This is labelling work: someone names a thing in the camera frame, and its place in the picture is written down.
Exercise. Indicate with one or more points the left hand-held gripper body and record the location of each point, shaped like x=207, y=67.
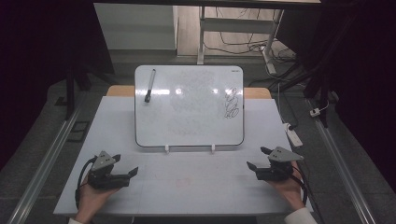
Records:
x=104, y=180

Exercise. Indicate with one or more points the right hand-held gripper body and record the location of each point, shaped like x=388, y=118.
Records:
x=277, y=171

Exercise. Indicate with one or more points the white dry-erase whiteboard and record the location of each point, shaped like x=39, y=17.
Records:
x=190, y=124

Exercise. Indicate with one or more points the black and white marker pen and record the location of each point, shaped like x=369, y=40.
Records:
x=151, y=82

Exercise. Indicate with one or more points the person's left hand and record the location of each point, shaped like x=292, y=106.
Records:
x=91, y=202

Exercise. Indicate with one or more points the person's right hand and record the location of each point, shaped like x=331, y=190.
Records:
x=292, y=191

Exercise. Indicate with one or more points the white power strip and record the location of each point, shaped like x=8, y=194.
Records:
x=294, y=137

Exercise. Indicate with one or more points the white whiteboard stand foot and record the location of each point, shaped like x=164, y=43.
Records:
x=213, y=148
x=167, y=149

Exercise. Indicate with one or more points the black floor plate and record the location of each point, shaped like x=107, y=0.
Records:
x=78, y=131

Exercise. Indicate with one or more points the small white plug adapter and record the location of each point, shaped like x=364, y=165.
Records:
x=314, y=112

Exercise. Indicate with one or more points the wooden table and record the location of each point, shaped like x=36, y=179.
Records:
x=121, y=91

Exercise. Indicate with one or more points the black metal stand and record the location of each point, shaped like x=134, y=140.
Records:
x=323, y=77
x=70, y=93

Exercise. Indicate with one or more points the pale grey cabinet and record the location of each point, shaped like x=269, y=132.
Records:
x=137, y=26

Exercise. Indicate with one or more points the silver metal rail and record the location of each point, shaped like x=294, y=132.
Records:
x=46, y=165
x=345, y=174

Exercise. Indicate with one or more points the white standing desk frame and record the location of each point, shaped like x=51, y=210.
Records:
x=236, y=25

